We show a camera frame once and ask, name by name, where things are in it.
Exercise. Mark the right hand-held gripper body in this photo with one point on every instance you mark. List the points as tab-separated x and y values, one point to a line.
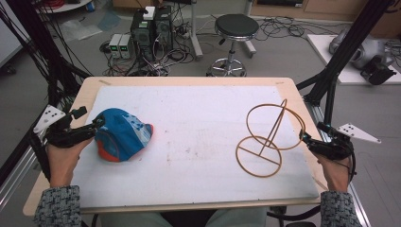
334	146

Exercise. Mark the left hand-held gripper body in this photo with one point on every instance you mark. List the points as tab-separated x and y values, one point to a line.
64	134

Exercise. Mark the blue and orange cap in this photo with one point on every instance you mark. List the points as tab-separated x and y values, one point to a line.
124	135

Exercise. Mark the person's right hand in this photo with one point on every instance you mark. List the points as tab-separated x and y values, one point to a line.
335	175

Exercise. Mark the person's left hand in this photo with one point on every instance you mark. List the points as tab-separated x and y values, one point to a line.
64	164

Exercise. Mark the grey power supply unit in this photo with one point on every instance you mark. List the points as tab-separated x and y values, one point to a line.
114	45
125	46

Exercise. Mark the white floor board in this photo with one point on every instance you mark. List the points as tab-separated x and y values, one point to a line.
323	53

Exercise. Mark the black device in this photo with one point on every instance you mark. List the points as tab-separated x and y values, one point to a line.
376	71

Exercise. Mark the clear plastic sheet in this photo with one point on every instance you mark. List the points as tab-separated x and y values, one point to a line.
80	30

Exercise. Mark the black computer tower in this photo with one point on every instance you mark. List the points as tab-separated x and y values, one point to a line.
163	30
142	36

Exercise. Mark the person's legs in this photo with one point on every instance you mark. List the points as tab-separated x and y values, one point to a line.
132	219

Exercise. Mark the white table mat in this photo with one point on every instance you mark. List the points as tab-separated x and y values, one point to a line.
195	148

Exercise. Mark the grey robot shell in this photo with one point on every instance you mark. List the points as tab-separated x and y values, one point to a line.
365	48

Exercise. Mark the blue tape roll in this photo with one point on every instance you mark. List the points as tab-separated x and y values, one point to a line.
90	6

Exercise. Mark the white box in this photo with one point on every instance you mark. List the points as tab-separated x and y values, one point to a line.
149	13

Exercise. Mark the black round stool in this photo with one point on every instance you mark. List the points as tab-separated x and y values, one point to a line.
235	28

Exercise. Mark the grey metal table leg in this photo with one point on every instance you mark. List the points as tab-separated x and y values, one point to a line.
195	34

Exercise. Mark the aluminium rail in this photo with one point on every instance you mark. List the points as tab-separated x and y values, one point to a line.
315	110
17	178

